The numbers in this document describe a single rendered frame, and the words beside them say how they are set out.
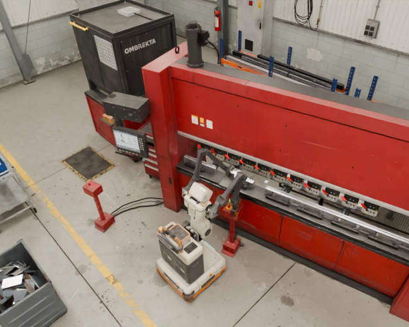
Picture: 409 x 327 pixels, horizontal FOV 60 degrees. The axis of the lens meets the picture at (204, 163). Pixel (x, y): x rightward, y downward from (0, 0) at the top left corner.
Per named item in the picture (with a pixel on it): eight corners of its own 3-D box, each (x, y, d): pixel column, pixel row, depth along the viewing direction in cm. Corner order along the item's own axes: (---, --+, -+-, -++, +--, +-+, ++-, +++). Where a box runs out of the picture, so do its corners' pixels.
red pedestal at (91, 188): (94, 227, 520) (78, 187, 466) (106, 216, 535) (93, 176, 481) (104, 233, 511) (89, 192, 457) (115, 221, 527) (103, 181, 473)
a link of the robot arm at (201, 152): (196, 147, 395) (201, 150, 387) (206, 148, 403) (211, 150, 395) (188, 184, 407) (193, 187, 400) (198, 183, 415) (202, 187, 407)
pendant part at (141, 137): (117, 150, 455) (111, 128, 431) (122, 145, 463) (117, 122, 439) (147, 159, 440) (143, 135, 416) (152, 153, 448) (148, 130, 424)
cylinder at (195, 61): (183, 66, 394) (179, 23, 364) (195, 58, 410) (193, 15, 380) (208, 72, 380) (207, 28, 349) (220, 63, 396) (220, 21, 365)
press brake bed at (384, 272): (181, 209, 541) (176, 168, 487) (189, 200, 554) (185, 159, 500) (390, 305, 412) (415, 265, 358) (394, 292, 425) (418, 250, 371)
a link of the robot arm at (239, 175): (237, 167, 383) (245, 172, 378) (241, 171, 395) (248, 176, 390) (213, 201, 379) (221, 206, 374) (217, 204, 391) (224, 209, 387)
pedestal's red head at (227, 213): (222, 216, 440) (222, 206, 428) (228, 207, 450) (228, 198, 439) (236, 222, 432) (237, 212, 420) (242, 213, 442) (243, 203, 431)
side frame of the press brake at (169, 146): (164, 207, 545) (141, 67, 396) (195, 174, 598) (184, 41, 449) (177, 213, 534) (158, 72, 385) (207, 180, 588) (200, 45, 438)
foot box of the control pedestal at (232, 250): (220, 252, 478) (220, 246, 470) (228, 239, 494) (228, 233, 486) (233, 258, 470) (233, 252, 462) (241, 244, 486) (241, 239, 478)
